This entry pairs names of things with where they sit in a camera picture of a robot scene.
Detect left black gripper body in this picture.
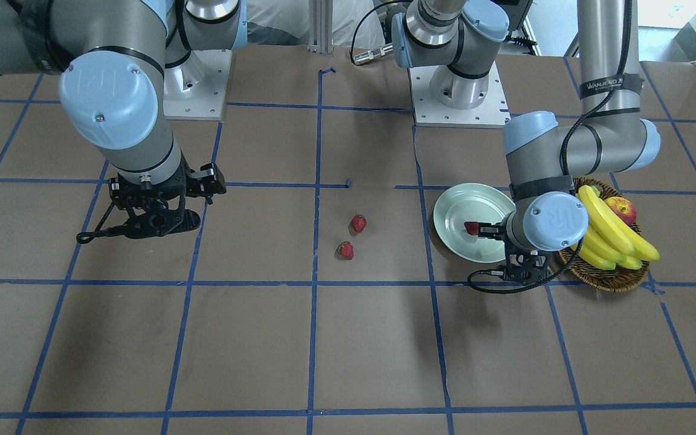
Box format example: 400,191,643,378
475,221,552,285

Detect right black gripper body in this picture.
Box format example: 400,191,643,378
108,155,227,230

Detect red strawberry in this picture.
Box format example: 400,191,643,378
463,221,480,237
336,240,355,260
350,214,367,233

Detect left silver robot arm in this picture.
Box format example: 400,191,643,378
390,1,661,292

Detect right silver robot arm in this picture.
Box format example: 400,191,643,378
0,1,248,244

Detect light green plate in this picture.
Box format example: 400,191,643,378
433,184,515,263

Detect woven wicker basket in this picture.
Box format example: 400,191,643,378
555,176,660,292

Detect yellow banana bunch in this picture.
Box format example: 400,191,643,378
572,184,661,271

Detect red yellow apple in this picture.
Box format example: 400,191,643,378
604,196,636,226

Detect person in white shirt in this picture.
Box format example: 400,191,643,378
246,1,385,49

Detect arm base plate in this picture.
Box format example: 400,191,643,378
164,50,234,121
408,63,511,129

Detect aluminium frame post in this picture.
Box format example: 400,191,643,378
306,0,334,55

